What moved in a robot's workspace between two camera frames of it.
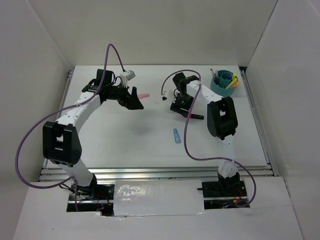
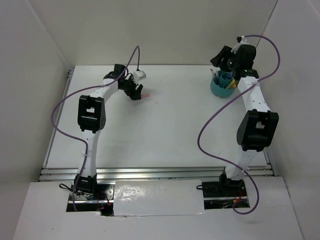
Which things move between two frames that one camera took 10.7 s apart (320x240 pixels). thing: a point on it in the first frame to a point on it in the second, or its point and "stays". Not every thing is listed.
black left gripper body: x=121 y=95 to x=129 y=85
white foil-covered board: x=158 y=197 stays
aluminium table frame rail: x=260 y=173 stays
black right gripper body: x=184 y=100 to x=229 y=62
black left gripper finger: x=133 y=102 to x=136 y=94
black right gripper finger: x=180 y=109 to x=216 y=60
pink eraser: x=140 y=96 stays
